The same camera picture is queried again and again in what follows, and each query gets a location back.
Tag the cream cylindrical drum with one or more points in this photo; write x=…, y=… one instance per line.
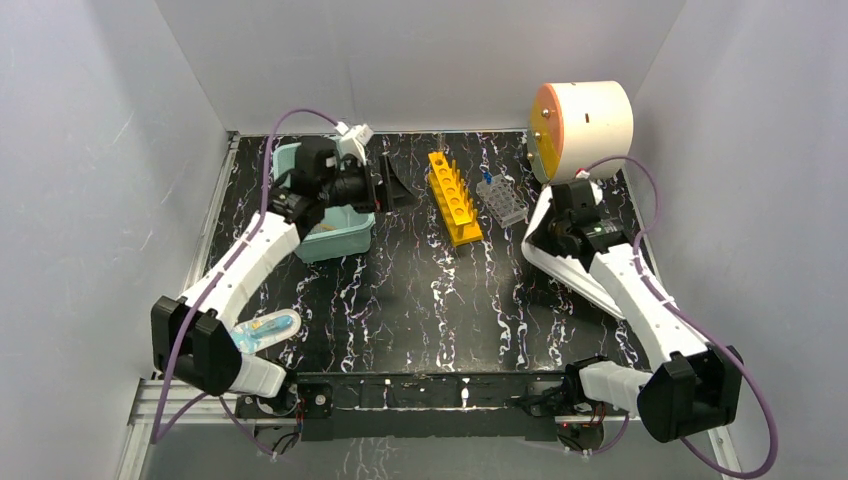
x=573, y=124

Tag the teal plastic bin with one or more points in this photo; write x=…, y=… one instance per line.
x=342, y=231

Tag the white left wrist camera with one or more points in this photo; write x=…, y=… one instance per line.
x=352, y=140

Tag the white plastic bin lid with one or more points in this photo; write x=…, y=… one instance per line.
x=566, y=270

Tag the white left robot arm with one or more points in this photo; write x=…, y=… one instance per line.
x=191, y=334

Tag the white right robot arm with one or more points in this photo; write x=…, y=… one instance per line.
x=656, y=331

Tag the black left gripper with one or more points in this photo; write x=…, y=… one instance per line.
x=380, y=190

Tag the clear acrylic tube rack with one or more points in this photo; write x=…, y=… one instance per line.
x=502, y=202

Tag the packaged blue pipette bulb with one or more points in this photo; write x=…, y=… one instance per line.
x=266, y=331

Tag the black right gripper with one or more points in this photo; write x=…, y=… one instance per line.
x=557, y=248

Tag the yellow test tube rack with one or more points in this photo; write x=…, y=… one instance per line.
x=454, y=200

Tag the aluminium frame rail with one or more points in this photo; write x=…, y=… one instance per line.
x=328, y=395

